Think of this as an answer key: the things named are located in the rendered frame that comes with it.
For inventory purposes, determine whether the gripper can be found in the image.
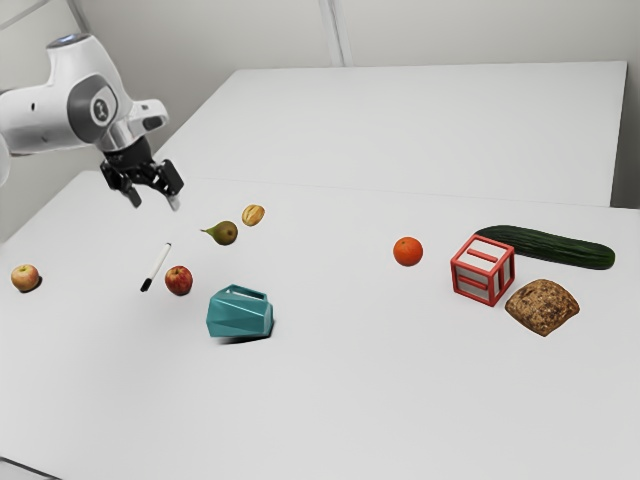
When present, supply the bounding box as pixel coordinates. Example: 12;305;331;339
99;137;185;213

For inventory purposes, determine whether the teal faceted mug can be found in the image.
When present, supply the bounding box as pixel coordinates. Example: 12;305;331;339
205;283;275;341

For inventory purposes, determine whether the white marker pen black cap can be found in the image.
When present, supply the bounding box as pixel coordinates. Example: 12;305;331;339
139;241;174;294

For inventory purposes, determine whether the green pear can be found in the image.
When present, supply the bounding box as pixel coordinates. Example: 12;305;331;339
200;220;239;247

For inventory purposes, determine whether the red apple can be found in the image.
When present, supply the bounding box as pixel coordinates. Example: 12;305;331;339
164;265;194;297

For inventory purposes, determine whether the small pale bread roll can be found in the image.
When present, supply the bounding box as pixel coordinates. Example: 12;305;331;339
241;203;267;228

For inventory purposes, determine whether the yellow-red apple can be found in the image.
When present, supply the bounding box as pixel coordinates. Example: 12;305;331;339
10;263;40;293

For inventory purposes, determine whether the orange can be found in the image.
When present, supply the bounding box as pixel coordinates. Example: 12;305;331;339
392;236;425;268

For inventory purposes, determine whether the dark green cucumber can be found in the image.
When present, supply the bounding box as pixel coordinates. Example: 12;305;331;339
473;224;617;271

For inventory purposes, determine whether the brown seeded bread roll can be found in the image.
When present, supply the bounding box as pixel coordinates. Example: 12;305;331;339
504;278;582;338

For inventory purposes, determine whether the red frame white cube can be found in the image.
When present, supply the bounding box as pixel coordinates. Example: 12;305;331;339
449;233;517;307

